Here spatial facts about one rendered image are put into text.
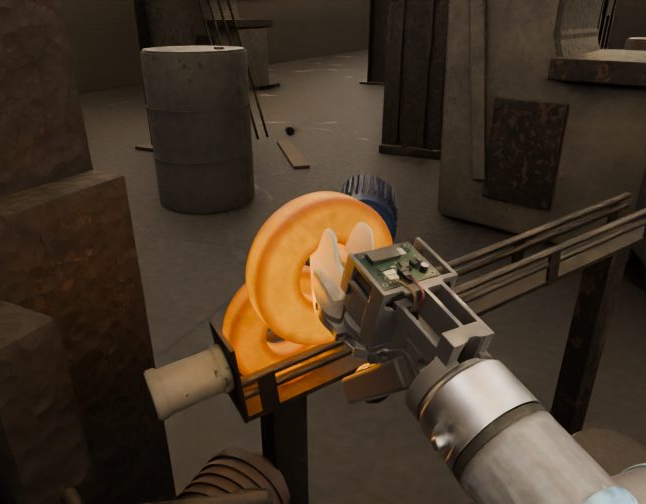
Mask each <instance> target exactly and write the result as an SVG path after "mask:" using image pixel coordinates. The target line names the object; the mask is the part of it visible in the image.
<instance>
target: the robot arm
mask: <svg viewBox="0 0 646 504"><path fill-rule="evenodd" d="M425 251H426V252H427V253H428V254H429V255H430V256H431V257H432V258H433V259H434V260H435V261H436V262H437V263H438V264H439V265H440V266H441V267H442V271H441V274H440V273H439V272H438V271H437V270H436V269H435V268H434V267H433V266H432V265H431V264H430V263H429V262H428V261H427V260H426V259H425V258H424V257H423V255H424V252H425ZM310 271H311V281H312V295H313V304H314V309H315V313H316V315H317V317H318V319H319V320H320V322H321V323H322V324H323V325H324V326H325V328H326V329H328V330H329V331H330V332H331V334H332V335H333V337H334V340H335V341H336V342H338V341H343V342H344V344H345V345H346V346H347V347H348V348H349V349H350V350H351V351H353V354H352V355H353V357H357V358H361V359H365V360H367V362H368V363H366V364H364V365H362V366H360V367H359V368H358V369H357V370H356V371H355V374H353V375H350V376H347V377H345V378H343V379H342V386H343V389H344V393H345V396H346V399H347V402H348V403H350V404H353V403H357V402H361V401H364V402H366V403H370V404H376V403H380V402H382V401H384V400H385V399H386V398H387V397H388V396H389V395H390V394H392V393H396V392H400V391H404V390H408V392H407V394H406V399H405V402H406V406H407V407H408V409H409V410H410V411H411V413H412V414H413V415H414V417H415V418H416V419H417V421H418V422H419V425H420V428H421V430H422V431H423V433H424V434H425V435H426V437H427V438H428V440H429V441H430V442H431V445H432V447H433V449H434V450H435V451H437V452H438V453H439V455H440V456H441V457H442V459H443V460H444V461H445V463H446V464H447V466H448V467H449V468H450V470H451V471H452V472H453V474H454V476H455V478H456V479H457V480H458V482H459V483H460V485H461V486H462V487H463V489H464V490H465V492H466V493H467V494H468V496H469V497H470V498H471V500H472V501H473V502H474V504H646V463H643V464H638V465H634V466H631V467H629V468H627V469H625V470H624V471H622V472H621V473H620V474H617V475H614V476H611V477H610V476H609V474H608V473H607V472H606V471H605V470H604V469H603V468H602V467H601V466H600V465H599V464H598V463H597V462H596V461H595V460H594V459H593V458H592V457H591V456H590V455H589V454H588V453H587V452H586V451H585V450H584V449H583V448H582V446H581V445H580V444H579V443H578V442H577V441H576V440H575V439H574V438H573V437H572V436H571V435H570V434H569V433H568V432H567V431H566V430H565V429H564V428H563V427H562V426H561V425H560V424H559V423H558V422H557V421H556V420H555V418H554V417H553V416H552V415H551V414H550V413H549V412H548V411H547V410H546V409H545V408H544V407H543V406H542V404H541V403H540V402H539V401H538V400H537V399H536V398H535V397H534V396H533V394H532V393H531V392H530V391H529V390H528V389H527V388H526V387H525V386H524V385H523V384H522V383H521V382H520V381H519V380H518V379H517V378H516V377H515V376H514V375H513V374H512V373H511V372H510V371H509V370H508V368H507V367H506V366H505V365H504V364H503V363H501V362H500V361H499V360H494V358H493V357H492V356H491V355H490V354H489V353H488V352H487V351H486V350H487V347H488V345H489V343H490V341H491V339H492V337H493V335H494V332H493V331H492V330H491V329H490V328H489V327H488V326H487V325H486V324H485V323H484V322H483V321H482V320H481V319H480V318H479V317H478V316H477V315H476V314H475V313H474V312H473V311H472V310H471V309H470V308H469V307H468V306H467V305H466V304H465V303H464V302H463V301H462V300H461V299H460V298H459V297H458V296H457V295H456V294H455V293H454V292H453V291H452V290H453V287H454V285H455V282H456V279H457V277H458V274H457V273H456V272H455V271H454V270H453V269H452V268H451V267H450V266H449V265H448V264H447V263H445V262H444V261H443V260H442V259H441V258H440V257H439V256H438V255H437V254H436V253H435V252H434V251H433V250H432V249H431V248H430V247H429V246H428V245H427V244H426V243H425V242H424V241H423V240H422V239H420V238H419V237H417V238H416V240H415V243H414V246H412V245H411V244H410V243H409V242H408V241H407V242H403V243H399V244H394V245H390V246H386V247H381V248H377V249H374V244H373V233H372V230H371V228H370V227H369V226H368V225H367V224H366V223H364V222H359V223H358V224H357V225H356V227H355V229H354V231H353V232H352V234H351V236H350V238H349V240H348V242H347V243H346V245H345V246H344V245H341V244H338V243H337V238H336V236H335V234H334V232H333V231H332V230H331V229H326V230H325V231H324V234H323V236H322V239H321V242H320V244H319V247H318V250H316V251H315V252H314V253H313V254H312V255H311V256H310ZM377 362H380V363H381V364H379V363H377Z"/></svg>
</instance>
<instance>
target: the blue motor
mask: <svg viewBox="0 0 646 504"><path fill-rule="evenodd" d="M338 192H339V193H342V194H345V195H348V196H350V197H352V198H354V199H357V200H359V201H361V202H363V203H365V204H367V205H368V206H370V207H371V208H373V209H374V210H375V211H376V212H377V213H378V214H379V215H380V216H381V217H382V219H383V220H384V222H385V223H386V225H387V227H388V229H389V232H390V234H391V238H392V241H393V245H394V244H395V235H396V226H398V209H397V200H396V195H395V193H394V189H393V190H391V184H390V185H389V186H388V185H387V180H386V181H385V182H384V181H383V180H382V177H381V178H378V177H377V175H375V176H373V175H371V173H369V175H365V173H363V175H360V176H359V174H357V177H354V178H353V176H351V180H348V179H347V180H346V184H344V183H342V186H341V188H339V190H338Z"/></svg>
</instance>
